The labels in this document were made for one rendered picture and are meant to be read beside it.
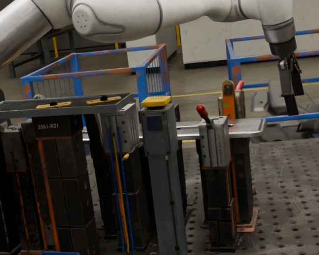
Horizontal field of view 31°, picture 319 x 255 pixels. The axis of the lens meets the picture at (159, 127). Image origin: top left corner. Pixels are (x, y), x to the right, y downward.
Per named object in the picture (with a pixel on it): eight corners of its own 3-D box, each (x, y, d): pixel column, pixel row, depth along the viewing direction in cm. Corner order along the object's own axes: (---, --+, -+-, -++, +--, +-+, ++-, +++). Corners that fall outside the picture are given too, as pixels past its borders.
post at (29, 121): (65, 247, 171) (44, 116, 162) (58, 255, 167) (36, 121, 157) (50, 247, 173) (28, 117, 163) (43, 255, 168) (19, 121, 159)
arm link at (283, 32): (294, 11, 167) (299, 31, 169) (264, 17, 170) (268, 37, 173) (290, 22, 159) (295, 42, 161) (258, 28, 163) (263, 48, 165)
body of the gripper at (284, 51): (292, 41, 162) (298, 71, 166) (296, 31, 169) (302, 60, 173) (266, 46, 165) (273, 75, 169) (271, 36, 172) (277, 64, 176)
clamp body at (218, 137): (244, 237, 165) (234, 114, 156) (239, 255, 155) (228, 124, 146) (211, 236, 168) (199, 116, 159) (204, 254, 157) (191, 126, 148)
